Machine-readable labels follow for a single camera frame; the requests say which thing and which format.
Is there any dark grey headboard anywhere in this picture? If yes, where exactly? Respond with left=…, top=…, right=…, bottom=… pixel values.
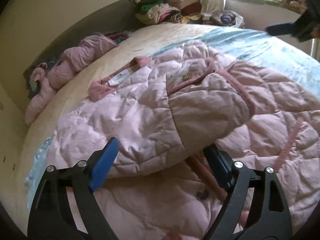
left=23, top=0, right=141, bottom=90

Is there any cream wardrobe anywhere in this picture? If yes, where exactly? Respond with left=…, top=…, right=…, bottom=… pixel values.
left=1, top=87, right=27, bottom=207

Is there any crumpled pink puffer jacket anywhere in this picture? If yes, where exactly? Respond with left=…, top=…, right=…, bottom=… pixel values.
left=24, top=34, right=118, bottom=125

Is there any blue cartoon print blanket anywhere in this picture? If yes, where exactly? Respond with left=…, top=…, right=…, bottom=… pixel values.
left=24, top=27, right=319, bottom=209

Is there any cream bed sheet mattress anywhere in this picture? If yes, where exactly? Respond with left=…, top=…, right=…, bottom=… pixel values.
left=16, top=23, right=215, bottom=233

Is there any pile of folded clothes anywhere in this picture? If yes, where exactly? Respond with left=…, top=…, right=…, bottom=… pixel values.
left=135, top=0, right=245, bottom=28

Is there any pink quilted coat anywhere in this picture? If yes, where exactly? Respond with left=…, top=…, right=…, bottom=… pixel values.
left=47, top=41, right=319, bottom=239

